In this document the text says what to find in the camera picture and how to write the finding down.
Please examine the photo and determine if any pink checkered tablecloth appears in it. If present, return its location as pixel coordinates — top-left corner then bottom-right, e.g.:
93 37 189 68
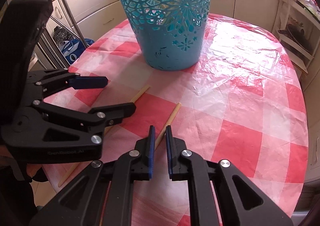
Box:
46 15 308 215

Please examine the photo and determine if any blue and white bag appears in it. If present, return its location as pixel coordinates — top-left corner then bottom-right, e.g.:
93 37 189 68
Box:
59 39 86 65

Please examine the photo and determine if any white tiered storage cart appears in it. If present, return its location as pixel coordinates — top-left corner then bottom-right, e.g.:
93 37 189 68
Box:
272 0 319 76

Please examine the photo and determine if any teal perforated plastic basket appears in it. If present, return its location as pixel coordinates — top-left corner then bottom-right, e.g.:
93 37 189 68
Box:
120 0 210 71

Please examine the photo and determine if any mop with metal pole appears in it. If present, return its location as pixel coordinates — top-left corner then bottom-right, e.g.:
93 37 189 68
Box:
61 0 89 48

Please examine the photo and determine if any wooden chopstick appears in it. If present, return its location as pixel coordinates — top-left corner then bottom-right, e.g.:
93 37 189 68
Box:
57 85 151 188
155 102 181 149

